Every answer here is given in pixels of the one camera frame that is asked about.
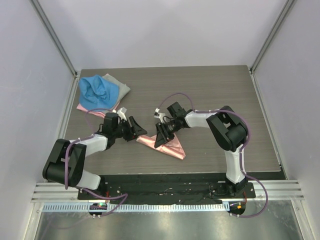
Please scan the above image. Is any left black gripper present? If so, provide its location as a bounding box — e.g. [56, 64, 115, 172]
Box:
[113, 116, 147, 142]

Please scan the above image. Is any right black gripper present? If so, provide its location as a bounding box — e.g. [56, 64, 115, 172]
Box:
[155, 118, 181, 149]

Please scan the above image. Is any pink satin napkin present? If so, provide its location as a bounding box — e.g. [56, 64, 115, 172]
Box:
[136, 134, 186, 160]

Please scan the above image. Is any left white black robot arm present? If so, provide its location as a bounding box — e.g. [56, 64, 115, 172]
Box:
[42, 112, 147, 200]

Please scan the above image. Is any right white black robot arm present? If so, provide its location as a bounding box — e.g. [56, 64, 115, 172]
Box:
[154, 102, 250, 198]

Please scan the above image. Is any grey cloth napkin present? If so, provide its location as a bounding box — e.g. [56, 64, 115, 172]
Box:
[102, 73, 131, 108]

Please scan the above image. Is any blue cloth napkin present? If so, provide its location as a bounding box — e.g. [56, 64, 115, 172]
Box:
[78, 75, 120, 110]

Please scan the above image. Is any pink cloth under pile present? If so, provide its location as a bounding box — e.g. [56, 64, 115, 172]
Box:
[76, 103, 119, 118]

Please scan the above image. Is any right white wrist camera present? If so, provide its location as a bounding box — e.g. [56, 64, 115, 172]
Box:
[153, 108, 166, 122]

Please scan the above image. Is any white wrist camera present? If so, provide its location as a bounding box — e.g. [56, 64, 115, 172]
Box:
[153, 108, 166, 122]
[112, 107, 127, 121]

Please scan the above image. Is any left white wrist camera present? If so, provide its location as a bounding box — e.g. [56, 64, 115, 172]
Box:
[112, 107, 127, 121]

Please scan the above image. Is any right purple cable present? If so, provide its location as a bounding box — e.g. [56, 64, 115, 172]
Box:
[159, 92, 270, 220]

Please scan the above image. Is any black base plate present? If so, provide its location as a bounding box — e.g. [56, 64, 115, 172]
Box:
[77, 173, 256, 201]

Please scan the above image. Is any white slotted cable duct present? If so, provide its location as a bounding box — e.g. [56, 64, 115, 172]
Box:
[42, 202, 230, 213]

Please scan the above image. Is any right aluminium frame post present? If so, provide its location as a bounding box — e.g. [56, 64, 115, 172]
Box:
[249, 0, 298, 73]

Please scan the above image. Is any aluminium frame post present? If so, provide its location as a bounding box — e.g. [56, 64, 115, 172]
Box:
[29, 0, 77, 77]
[249, 0, 298, 73]

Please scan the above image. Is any aluminium front rail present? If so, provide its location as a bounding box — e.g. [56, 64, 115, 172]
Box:
[31, 180, 305, 203]

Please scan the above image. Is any left aluminium frame post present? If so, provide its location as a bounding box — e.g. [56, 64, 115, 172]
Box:
[29, 0, 77, 77]

